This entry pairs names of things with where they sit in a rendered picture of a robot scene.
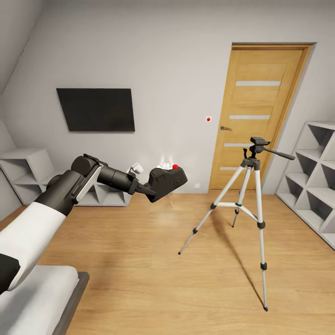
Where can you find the bed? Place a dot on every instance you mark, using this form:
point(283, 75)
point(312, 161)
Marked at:
point(44, 303)

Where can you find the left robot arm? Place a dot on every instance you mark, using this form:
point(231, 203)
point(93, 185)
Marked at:
point(23, 242)

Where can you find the door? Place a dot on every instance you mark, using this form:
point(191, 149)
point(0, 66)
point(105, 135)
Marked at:
point(260, 84)

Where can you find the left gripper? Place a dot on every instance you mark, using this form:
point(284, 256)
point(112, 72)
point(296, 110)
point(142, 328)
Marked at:
point(126, 183)

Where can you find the digital camera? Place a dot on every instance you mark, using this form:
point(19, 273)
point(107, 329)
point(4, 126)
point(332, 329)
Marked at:
point(164, 181)

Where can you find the wall mounted tv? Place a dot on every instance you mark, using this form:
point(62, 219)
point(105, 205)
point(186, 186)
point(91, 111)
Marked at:
point(98, 110)

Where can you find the camera tripod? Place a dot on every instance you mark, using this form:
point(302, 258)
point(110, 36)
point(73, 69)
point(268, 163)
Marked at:
point(251, 162)

